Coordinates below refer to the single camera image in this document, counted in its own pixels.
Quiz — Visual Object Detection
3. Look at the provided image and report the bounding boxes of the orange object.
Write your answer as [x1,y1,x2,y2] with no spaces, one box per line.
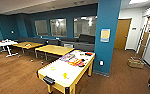
[62,72,69,80]

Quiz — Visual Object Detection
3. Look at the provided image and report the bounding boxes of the small yellow bowl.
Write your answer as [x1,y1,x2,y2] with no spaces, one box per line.
[49,65,57,72]

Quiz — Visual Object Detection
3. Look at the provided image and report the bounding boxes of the dark grey sofa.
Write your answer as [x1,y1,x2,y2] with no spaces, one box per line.
[22,33,96,53]

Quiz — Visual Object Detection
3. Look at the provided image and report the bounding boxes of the white board game box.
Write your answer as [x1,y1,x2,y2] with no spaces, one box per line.
[74,50,95,58]

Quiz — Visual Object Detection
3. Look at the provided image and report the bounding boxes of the colourful magazines on table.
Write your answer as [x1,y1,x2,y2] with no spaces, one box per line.
[59,53,77,64]

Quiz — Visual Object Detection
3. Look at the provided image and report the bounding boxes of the long wooden table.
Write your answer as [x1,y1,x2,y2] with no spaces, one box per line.
[12,41,45,55]
[34,44,76,62]

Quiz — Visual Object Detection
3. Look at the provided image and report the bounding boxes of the interior glass window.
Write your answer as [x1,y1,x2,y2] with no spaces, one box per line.
[49,17,68,38]
[34,19,50,37]
[73,15,98,39]

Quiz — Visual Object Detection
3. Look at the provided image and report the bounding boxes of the beige paper notice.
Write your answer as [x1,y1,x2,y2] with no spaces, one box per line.
[99,28,112,44]

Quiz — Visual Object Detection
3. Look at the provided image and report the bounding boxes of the brown wooden door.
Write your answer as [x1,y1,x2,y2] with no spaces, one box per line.
[113,18,132,51]

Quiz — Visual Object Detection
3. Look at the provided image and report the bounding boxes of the brown cardboard box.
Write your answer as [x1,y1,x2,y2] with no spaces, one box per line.
[127,56,146,70]

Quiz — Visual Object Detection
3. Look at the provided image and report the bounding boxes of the small white table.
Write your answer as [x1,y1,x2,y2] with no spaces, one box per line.
[0,39,20,59]

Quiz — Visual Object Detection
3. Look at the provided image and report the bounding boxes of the wood framed glass door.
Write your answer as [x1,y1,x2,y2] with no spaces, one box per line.
[136,14,150,58]

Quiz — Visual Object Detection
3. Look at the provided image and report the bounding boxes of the rectangular ceiling light panel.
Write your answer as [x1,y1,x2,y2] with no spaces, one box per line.
[128,0,149,5]

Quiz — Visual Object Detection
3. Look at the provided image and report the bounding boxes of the white wall outlet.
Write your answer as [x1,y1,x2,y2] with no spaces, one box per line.
[99,60,105,67]

